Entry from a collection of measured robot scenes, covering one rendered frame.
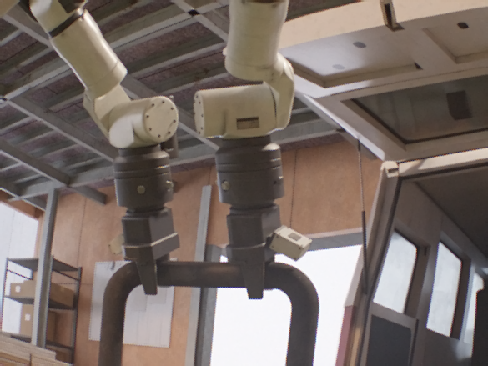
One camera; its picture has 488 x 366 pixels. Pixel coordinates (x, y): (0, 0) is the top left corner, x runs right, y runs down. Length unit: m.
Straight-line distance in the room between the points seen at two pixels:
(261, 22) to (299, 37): 1.28
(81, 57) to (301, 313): 0.47
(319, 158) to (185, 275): 4.77
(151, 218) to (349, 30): 1.16
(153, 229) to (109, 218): 6.17
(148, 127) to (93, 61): 0.13
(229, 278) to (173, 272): 0.09
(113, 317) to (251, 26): 0.50
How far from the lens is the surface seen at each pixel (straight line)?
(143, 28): 4.02
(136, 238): 1.00
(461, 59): 2.34
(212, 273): 0.98
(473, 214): 4.09
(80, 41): 0.93
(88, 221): 7.43
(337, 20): 2.04
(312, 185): 5.66
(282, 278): 0.94
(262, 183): 0.91
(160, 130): 0.96
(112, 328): 1.05
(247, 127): 0.91
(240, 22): 0.82
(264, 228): 0.92
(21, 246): 8.73
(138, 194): 0.98
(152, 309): 6.36
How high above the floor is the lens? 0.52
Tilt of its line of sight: 21 degrees up
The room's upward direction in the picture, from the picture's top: 6 degrees clockwise
